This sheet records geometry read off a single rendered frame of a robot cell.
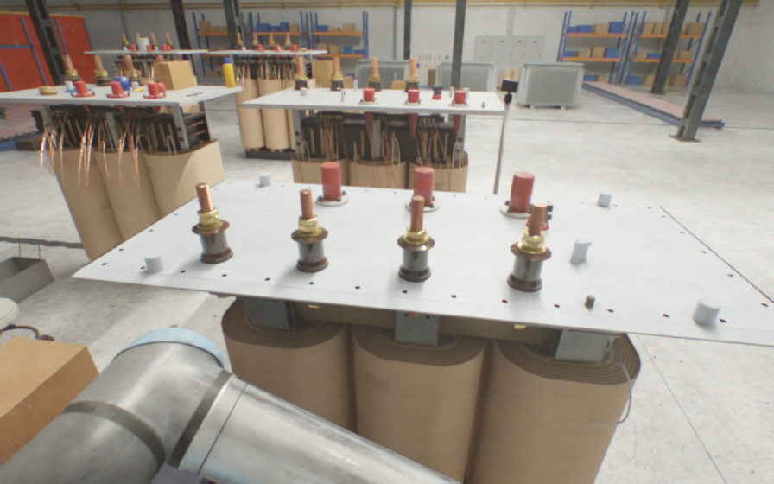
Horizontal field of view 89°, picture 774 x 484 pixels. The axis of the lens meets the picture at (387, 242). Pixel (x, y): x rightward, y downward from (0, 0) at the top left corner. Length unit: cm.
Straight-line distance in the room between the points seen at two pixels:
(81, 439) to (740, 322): 114
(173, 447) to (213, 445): 4
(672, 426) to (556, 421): 158
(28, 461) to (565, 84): 1326
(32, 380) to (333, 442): 134
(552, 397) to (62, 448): 109
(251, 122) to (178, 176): 397
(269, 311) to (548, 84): 1250
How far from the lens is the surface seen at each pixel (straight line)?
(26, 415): 172
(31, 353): 188
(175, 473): 133
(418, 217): 92
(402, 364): 118
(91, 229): 400
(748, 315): 118
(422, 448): 146
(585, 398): 129
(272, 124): 696
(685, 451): 278
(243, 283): 103
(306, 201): 97
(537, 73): 1323
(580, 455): 147
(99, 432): 49
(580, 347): 120
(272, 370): 134
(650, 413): 287
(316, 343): 126
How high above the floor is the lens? 190
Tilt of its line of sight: 27 degrees down
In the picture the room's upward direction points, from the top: straight up
